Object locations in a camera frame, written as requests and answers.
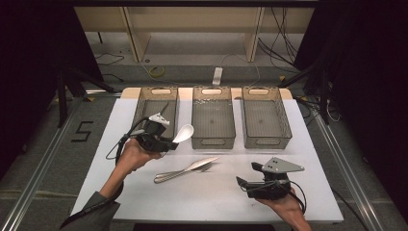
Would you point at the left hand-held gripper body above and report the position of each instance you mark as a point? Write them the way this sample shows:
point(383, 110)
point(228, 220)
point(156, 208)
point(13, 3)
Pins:
point(152, 136)

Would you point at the person's left hand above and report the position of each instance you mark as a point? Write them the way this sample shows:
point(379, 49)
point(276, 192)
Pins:
point(134, 157)

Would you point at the white power strip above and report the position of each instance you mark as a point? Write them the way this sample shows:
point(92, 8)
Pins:
point(217, 76)

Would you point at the dark curtain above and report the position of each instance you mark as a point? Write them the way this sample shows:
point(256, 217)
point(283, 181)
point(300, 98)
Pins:
point(25, 64)
point(369, 80)

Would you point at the metal table knife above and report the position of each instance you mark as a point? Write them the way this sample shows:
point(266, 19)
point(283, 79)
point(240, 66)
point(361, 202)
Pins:
point(202, 163)

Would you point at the white ceramic spoon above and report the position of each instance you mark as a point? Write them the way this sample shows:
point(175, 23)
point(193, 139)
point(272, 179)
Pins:
point(184, 133)

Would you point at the black metal stand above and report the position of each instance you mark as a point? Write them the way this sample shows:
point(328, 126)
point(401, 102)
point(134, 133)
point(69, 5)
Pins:
point(324, 96)
point(62, 96)

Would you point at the grey transparent plastic bin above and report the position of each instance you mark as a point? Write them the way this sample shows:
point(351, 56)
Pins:
point(142, 112)
point(266, 122)
point(213, 122)

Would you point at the person's right hand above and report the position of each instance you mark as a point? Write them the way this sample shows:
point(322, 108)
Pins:
point(284, 205)

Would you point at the metal fork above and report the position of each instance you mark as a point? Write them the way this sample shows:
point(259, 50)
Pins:
point(207, 167)

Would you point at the aluminium floor rail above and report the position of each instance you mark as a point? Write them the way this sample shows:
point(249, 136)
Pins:
point(349, 174)
point(38, 179)

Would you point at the black frame bar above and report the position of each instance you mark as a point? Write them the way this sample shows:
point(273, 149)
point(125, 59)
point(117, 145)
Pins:
point(192, 3)

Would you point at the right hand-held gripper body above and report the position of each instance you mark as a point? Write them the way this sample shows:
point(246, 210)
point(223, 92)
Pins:
point(272, 186)

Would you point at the beige shelf unit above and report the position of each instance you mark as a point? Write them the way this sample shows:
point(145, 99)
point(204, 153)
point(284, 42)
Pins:
point(192, 19)

